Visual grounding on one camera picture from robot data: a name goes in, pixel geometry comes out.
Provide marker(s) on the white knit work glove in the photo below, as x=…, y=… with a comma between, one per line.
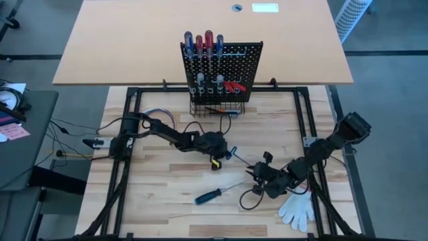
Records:
x=297, y=211

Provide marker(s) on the yellow rod with black knob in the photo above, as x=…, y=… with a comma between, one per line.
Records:
x=77, y=155

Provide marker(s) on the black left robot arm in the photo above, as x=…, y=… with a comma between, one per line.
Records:
x=167, y=132

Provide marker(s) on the black caster wheel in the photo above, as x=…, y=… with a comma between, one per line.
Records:
x=13, y=22

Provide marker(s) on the dark grey side table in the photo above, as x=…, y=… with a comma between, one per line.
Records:
x=26, y=157

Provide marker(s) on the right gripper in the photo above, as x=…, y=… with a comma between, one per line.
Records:
x=272, y=180

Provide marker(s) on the white perforated panel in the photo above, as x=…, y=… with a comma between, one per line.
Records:
x=352, y=15

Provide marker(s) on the black metal pegboard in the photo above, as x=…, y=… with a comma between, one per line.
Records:
x=247, y=67

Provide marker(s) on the pink paper note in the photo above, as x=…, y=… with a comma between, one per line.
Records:
x=13, y=131

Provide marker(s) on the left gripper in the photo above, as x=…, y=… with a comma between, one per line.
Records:
x=212, y=144

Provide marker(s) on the silver hook rail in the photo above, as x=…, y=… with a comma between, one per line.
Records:
x=234, y=53

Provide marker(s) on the black aluminium table frame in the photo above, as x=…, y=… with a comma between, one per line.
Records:
x=132, y=100

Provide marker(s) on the white paper sheet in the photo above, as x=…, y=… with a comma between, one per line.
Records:
x=16, y=87

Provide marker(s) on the orange black hand tool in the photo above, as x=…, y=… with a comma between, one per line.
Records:
x=220, y=109

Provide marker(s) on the tan wooden desk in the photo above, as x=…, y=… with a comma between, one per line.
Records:
x=133, y=40

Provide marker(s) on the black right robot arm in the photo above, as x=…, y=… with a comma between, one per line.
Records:
x=327, y=144

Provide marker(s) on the white desk panel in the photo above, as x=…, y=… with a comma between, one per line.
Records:
x=265, y=7

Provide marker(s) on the small blue silver tool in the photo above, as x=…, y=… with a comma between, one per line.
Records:
x=235, y=112

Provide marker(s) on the yellow tape strip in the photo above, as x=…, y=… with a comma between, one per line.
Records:
x=216, y=164

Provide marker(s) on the silver mounting plate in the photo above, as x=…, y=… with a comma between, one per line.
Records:
x=309, y=141

